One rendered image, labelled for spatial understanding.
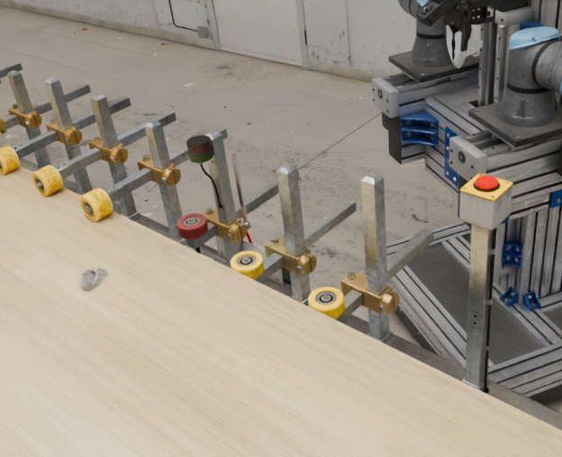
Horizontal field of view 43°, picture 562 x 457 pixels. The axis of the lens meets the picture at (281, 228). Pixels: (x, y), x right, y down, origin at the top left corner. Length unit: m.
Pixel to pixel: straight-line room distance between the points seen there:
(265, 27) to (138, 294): 3.91
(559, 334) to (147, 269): 1.40
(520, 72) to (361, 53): 3.05
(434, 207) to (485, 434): 2.32
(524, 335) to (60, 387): 1.58
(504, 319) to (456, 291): 0.22
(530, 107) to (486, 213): 0.67
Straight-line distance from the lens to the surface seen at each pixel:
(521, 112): 1.97
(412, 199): 3.61
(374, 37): 4.82
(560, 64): 1.84
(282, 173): 1.67
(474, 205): 1.34
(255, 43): 5.55
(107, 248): 1.90
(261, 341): 1.51
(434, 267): 2.81
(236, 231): 1.93
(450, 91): 2.41
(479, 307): 1.50
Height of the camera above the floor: 1.92
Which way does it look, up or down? 34 degrees down
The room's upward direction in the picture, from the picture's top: 8 degrees counter-clockwise
